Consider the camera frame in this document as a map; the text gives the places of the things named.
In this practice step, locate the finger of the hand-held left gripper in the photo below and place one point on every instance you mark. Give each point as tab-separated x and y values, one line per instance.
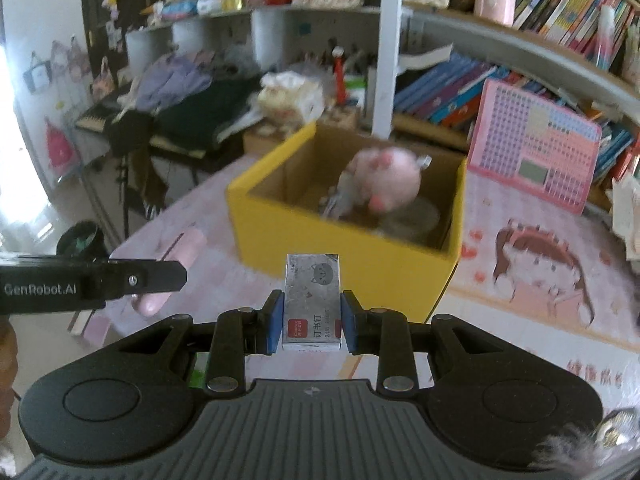
150	277

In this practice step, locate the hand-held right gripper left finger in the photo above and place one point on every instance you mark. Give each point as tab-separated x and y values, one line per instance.
275	320

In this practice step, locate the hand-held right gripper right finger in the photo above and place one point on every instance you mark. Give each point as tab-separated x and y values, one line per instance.
350	320

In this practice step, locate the grey staple box red label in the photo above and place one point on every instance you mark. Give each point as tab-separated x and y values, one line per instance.
312	285

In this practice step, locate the yellow cardboard box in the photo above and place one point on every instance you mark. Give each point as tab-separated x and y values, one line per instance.
390	270

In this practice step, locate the clear tape roll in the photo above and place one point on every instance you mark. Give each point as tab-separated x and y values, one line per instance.
420	220

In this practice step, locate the pink plush pig toy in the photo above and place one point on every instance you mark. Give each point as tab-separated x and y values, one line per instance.
385	177

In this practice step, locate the person's left forearm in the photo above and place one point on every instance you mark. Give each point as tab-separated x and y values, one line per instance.
5	360

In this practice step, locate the red hanging bag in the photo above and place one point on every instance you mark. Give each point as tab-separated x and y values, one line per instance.
61	147

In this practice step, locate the electronic piano keyboard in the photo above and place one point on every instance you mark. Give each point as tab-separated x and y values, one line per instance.
92	120

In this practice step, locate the pile of dark clothes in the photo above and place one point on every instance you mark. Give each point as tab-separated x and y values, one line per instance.
200	115

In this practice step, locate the pink printed tablecloth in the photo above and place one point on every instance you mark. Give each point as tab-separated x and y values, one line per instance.
525	270

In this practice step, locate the purple cloth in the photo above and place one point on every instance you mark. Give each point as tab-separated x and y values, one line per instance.
172	82

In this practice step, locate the pink hanging bag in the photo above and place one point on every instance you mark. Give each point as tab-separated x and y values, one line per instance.
104	82

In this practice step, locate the blue white hanging bag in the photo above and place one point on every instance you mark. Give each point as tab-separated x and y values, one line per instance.
37	75

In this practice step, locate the tissue pack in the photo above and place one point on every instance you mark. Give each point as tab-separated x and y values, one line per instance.
290	97

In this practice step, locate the white green pen box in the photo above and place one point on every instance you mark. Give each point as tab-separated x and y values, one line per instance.
356	91

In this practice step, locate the pink learning tablet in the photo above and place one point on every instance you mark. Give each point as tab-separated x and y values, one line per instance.
530	135

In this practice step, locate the grey fluffy charm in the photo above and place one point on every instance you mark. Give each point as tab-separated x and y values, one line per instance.
575	452

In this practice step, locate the white bookshelf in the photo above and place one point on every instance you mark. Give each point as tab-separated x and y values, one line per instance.
390	60

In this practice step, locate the messy stack of papers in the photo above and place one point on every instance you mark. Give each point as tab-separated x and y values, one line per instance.
627	210

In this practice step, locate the row of slim blue books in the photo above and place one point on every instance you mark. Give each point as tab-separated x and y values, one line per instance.
615	150

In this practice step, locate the row of thin colourful books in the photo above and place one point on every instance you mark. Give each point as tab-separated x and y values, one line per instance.
575	10

